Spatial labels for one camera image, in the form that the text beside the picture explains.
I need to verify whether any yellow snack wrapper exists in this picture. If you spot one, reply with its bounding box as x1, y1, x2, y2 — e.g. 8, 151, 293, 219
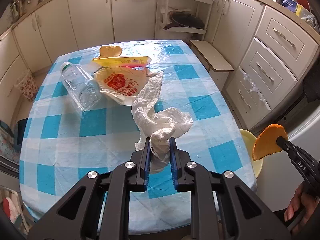
92, 56, 151, 68

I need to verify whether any white paper towel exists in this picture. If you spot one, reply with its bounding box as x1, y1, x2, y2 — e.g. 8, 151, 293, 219
131, 72, 193, 174

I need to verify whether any large orange peel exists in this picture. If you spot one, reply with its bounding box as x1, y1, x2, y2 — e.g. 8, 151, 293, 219
252, 124, 288, 161

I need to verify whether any white refrigerator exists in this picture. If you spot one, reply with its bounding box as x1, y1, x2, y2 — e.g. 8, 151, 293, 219
257, 108, 319, 211

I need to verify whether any blue dustpan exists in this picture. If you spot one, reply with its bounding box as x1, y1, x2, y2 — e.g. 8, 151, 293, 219
14, 118, 28, 152

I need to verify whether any floral patterned waste basket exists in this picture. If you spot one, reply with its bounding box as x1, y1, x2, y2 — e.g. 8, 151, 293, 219
14, 69, 39, 102

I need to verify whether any person right hand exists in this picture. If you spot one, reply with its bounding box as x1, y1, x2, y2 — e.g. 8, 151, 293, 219
284, 182, 319, 235

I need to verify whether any small orange peel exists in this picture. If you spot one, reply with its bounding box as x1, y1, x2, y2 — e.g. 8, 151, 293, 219
99, 46, 123, 58

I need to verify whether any clear plastic water bottle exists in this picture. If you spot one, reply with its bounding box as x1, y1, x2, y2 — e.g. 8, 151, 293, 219
61, 61, 102, 112

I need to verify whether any white red printed food bag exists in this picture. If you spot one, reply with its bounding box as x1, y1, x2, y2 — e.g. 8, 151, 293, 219
93, 67, 158, 106

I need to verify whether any small white wooden stool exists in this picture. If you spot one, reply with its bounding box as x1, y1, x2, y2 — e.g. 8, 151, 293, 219
190, 40, 234, 91

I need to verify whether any yellow plastic trash bin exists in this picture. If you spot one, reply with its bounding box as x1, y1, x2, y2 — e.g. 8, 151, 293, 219
240, 129, 263, 178

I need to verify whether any black frying pan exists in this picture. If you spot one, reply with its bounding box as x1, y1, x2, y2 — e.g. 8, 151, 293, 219
163, 11, 204, 30

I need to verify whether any white storage rack shelf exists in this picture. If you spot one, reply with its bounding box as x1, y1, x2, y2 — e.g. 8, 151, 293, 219
155, 0, 214, 42

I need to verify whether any blue checkered plastic tablecloth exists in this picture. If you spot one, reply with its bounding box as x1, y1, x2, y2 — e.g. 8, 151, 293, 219
20, 40, 257, 235

